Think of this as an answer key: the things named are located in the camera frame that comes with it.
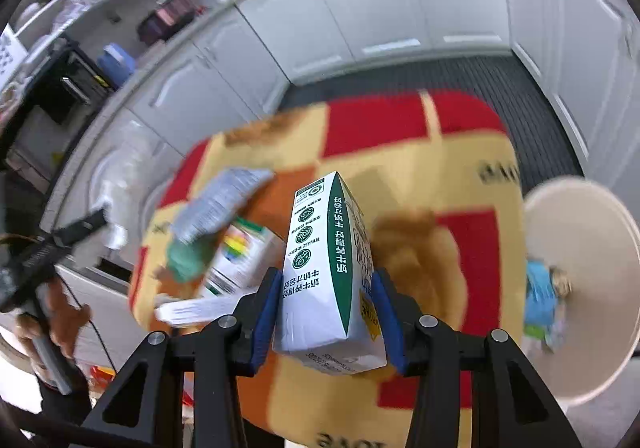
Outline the beige plastic bin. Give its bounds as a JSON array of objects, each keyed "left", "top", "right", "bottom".
[{"left": 522, "top": 175, "right": 640, "bottom": 410}]

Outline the flat white printed box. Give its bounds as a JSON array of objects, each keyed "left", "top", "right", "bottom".
[{"left": 154, "top": 295, "right": 242, "bottom": 328}]

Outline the white green milk carton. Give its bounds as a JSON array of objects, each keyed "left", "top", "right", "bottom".
[{"left": 272, "top": 171, "right": 389, "bottom": 376}]

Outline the crumpled silver printed wrapper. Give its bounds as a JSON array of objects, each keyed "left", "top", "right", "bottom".
[{"left": 172, "top": 168, "right": 275, "bottom": 250}]

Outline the maroon rice cooker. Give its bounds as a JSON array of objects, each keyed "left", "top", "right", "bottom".
[{"left": 137, "top": 0, "right": 202, "bottom": 47}]

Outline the person's left hand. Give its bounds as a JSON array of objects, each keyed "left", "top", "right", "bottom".
[{"left": 42, "top": 284, "right": 94, "bottom": 361}]

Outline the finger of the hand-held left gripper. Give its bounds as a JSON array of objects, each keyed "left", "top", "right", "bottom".
[{"left": 51, "top": 207, "right": 109, "bottom": 247}]

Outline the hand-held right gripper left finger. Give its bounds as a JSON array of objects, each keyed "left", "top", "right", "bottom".
[{"left": 80, "top": 267, "right": 286, "bottom": 448}]

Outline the colourful printed blanket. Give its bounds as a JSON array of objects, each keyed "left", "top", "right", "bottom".
[{"left": 127, "top": 91, "right": 526, "bottom": 448}]

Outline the brown paper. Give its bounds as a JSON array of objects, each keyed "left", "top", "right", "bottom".
[{"left": 547, "top": 268, "right": 574, "bottom": 302}]

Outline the blue white kettle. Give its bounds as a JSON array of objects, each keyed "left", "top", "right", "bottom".
[{"left": 97, "top": 43, "right": 136, "bottom": 90}]

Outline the white box with colourful stripes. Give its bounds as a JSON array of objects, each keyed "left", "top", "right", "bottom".
[{"left": 202, "top": 218, "right": 287, "bottom": 300}]

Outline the blue plastic packet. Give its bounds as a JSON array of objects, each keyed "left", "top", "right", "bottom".
[{"left": 525, "top": 261, "right": 562, "bottom": 329}]

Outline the black microwave oven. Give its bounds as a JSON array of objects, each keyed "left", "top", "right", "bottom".
[{"left": 7, "top": 41, "right": 119, "bottom": 170}]

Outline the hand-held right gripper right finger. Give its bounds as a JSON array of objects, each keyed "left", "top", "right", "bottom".
[{"left": 370, "top": 267, "right": 583, "bottom": 448}]

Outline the black ribbed floor mat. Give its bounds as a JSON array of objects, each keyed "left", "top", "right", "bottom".
[{"left": 279, "top": 56, "right": 585, "bottom": 190}]

